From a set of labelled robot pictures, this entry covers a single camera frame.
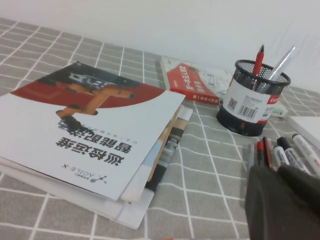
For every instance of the black mesh pen holder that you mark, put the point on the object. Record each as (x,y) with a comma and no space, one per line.
(250,107)

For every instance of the tan-edged booklet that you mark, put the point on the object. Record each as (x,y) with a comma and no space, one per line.
(162,140)

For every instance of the plain white brochure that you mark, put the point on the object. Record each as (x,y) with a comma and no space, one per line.
(112,212)

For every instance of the white translucent pen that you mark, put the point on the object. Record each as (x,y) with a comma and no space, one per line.
(283,62)

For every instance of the red gel pen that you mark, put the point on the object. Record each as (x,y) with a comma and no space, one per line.
(258,60)

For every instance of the grey white-grid tablecloth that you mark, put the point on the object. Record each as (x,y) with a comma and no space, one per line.
(212,155)

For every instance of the grey translucent pen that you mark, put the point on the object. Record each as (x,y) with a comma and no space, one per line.
(251,155)

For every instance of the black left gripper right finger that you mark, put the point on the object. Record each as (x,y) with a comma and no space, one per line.
(305,190)

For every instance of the white whiteboard marker black cap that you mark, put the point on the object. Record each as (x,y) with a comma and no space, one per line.
(278,157)
(290,152)
(307,150)

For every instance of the white HEEC catalogue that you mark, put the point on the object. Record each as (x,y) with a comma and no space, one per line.
(306,125)

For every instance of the red and map-print book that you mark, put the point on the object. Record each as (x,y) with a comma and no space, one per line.
(190,80)

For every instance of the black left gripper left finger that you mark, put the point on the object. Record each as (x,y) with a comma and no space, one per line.
(265,205)

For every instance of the brochure with orange robot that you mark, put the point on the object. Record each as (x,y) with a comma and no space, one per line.
(87,130)

